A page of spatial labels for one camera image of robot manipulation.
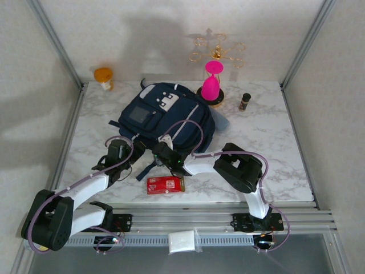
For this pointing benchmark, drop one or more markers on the red box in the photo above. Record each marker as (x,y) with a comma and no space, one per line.
(165,185)

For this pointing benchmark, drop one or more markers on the navy blue backpack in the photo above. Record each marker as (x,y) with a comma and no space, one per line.
(171,114)

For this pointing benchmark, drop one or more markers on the grey-blue pencil case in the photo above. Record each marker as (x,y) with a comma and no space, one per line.
(222,122)

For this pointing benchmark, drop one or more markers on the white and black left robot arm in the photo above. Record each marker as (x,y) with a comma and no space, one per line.
(82,188)

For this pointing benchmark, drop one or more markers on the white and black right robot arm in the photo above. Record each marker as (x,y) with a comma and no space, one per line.
(199,164)

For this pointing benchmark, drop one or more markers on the white plastic packet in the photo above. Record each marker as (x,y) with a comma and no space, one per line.
(181,241)

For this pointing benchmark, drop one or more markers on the jar with orange lid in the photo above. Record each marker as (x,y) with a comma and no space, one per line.
(102,74)

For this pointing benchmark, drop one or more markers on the pink goblet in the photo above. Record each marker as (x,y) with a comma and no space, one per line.
(211,88)

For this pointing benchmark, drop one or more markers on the black controller board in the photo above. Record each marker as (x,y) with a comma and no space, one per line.
(263,241)
(107,241)

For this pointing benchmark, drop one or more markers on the spice bottle with black cap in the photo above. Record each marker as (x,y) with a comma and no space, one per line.
(244,104)

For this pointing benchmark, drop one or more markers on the aluminium side rail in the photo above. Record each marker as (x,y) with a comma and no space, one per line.
(74,120)
(298,134)

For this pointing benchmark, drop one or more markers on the aluminium rail frame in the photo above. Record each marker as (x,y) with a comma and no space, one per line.
(182,219)

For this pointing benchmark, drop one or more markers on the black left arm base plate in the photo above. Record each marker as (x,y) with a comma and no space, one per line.
(122,222)

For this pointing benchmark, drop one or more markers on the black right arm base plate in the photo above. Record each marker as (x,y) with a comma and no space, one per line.
(242,224)

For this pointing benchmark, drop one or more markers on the aluminium corner post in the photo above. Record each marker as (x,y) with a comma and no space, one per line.
(308,42)
(57,45)

